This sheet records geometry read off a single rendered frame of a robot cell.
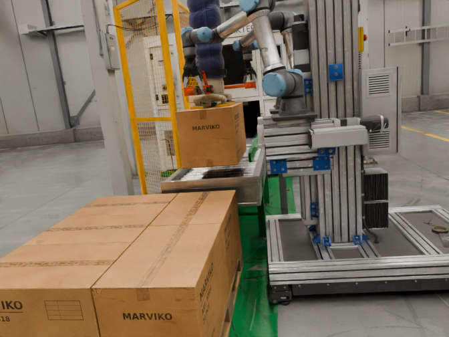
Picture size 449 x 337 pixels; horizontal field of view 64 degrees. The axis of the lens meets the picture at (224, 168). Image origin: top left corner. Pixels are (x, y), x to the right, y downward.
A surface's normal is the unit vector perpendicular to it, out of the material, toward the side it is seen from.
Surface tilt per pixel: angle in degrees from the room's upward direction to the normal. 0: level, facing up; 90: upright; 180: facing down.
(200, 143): 90
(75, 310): 90
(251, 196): 90
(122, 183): 90
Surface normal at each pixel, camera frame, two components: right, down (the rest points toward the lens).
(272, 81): -0.58, 0.36
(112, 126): -0.15, 0.23
